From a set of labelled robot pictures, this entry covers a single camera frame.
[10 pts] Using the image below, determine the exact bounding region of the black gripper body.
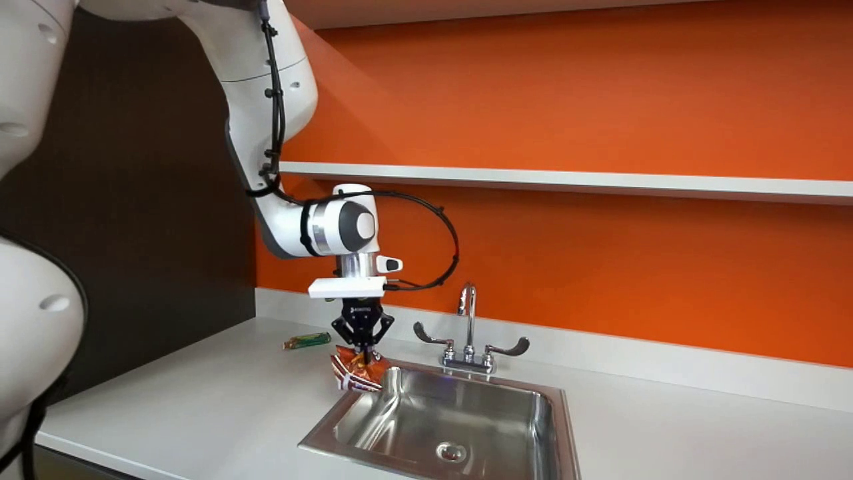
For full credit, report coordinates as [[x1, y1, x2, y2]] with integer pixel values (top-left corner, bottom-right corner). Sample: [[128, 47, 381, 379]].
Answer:
[[332, 296, 397, 346]]

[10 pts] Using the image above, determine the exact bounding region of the green snack packet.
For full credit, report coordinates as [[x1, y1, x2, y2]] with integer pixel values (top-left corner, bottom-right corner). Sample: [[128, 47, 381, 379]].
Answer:
[[282, 330, 333, 351]]

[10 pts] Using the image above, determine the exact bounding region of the round sink drain strainer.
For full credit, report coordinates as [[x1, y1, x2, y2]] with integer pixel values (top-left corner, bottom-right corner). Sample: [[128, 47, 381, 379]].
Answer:
[[432, 439, 473, 466]]

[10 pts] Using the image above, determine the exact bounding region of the stainless steel sink basin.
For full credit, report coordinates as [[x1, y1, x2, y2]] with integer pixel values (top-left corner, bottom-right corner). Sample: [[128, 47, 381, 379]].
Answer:
[[300, 354, 585, 480]]

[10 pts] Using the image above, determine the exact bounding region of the tall dark cabinet panel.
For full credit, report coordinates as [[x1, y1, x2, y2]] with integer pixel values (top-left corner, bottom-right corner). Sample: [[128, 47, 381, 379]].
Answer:
[[0, 8, 262, 406]]

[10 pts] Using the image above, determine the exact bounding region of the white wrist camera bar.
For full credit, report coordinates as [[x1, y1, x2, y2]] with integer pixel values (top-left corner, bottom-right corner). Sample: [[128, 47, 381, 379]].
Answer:
[[308, 275, 393, 302]]

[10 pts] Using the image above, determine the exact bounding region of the chrome two-handle faucet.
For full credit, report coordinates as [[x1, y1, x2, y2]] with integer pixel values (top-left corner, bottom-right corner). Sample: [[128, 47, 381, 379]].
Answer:
[[412, 280, 533, 384]]

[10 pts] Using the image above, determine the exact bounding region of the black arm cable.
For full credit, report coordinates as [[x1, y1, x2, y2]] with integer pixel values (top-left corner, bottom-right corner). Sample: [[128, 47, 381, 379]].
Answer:
[[244, 0, 465, 292]]

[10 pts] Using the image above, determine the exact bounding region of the long white wall shelf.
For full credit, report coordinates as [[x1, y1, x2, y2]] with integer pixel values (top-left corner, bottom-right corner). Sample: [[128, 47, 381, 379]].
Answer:
[[278, 156, 853, 210]]

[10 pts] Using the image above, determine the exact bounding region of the black base cable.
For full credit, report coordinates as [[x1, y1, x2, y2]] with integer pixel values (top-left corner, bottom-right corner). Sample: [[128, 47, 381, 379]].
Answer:
[[0, 388, 49, 480]]

